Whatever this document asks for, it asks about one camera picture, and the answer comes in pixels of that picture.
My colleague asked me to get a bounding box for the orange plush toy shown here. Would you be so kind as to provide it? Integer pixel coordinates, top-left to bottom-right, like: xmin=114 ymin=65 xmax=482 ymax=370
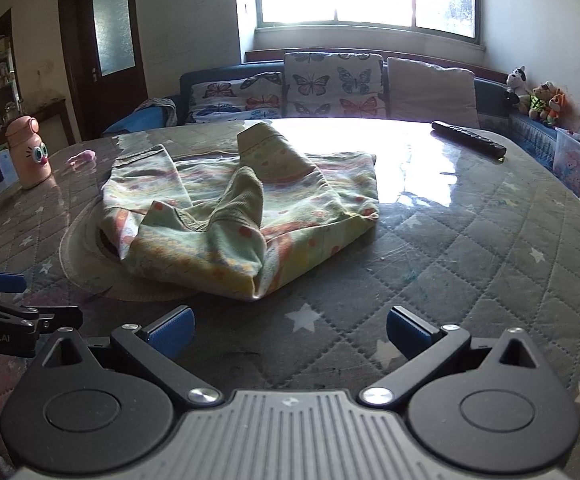
xmin=545 ymin=89 xmax=568 ymax=128

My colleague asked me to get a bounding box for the black white plush toy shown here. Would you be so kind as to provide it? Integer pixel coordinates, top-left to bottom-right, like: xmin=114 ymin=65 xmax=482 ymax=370
xmin=506 ymin=65 xmax=530 ymax=106

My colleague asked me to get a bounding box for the clear plastic storage box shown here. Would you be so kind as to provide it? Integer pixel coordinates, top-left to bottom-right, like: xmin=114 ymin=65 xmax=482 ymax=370
xmin=552 ymin=128 xmax=580 ymax=197

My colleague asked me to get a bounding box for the blue sofa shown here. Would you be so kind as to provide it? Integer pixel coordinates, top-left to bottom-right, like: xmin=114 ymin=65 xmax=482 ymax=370
xmin=102 ymin=61 xmax=557 ymax=171

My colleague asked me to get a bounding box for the plain beige cushion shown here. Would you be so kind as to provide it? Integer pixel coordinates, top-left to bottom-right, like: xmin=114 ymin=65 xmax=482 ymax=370
xmin=386 ymin=58 xmax=479 ymax=128

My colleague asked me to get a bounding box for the upright butterfly cushion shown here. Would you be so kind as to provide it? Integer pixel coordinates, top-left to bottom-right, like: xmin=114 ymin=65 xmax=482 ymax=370
xmin=284 ymin=52 xmax=388 ymax=119

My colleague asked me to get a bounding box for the grey blanket on sofa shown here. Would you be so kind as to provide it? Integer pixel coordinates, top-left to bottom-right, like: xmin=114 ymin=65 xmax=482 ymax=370
xmin=134 ymin=98 xmax=178 ymax=129

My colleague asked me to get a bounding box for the dark wooden side table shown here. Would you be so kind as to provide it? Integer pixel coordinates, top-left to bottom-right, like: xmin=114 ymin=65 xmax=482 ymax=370
xmin=23 ymin=98 xmax=76 ymax=155

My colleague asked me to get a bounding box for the pink cartoon bottle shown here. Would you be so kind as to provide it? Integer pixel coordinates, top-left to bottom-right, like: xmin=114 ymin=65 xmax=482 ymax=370
xmin=6 ymin=116 xmax=51 ymax=190

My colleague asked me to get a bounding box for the colourful patterned child shirt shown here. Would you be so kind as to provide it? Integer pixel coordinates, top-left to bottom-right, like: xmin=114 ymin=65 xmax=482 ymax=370
xmin=100 ymin=124 xmax=379 ymax=301

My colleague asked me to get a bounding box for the lying butterfly cushion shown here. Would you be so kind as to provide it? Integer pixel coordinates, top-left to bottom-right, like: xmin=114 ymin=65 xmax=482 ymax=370
xmin=187 ymin=72 xmax=284 ymax=124

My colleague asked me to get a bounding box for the small pink toy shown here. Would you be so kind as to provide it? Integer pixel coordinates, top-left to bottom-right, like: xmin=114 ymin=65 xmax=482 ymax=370
xmin=66 ymin=150 xmax=97 ymax=170

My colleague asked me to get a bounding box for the black remote control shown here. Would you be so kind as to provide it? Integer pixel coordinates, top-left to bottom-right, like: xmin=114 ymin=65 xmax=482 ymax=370
xmin=431 ymin=120 xmax=507 ymax=160

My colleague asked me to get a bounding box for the dark wooden door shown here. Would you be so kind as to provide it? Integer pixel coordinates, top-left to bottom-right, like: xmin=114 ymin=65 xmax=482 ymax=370
xmin=58 ymin=0 xmax=148 ymax=141

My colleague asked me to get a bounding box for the brown bear plush toy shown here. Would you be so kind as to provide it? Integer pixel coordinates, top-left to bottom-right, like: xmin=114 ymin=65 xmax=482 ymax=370
xmin=528 ymin=81 xmax=557 ymax=122

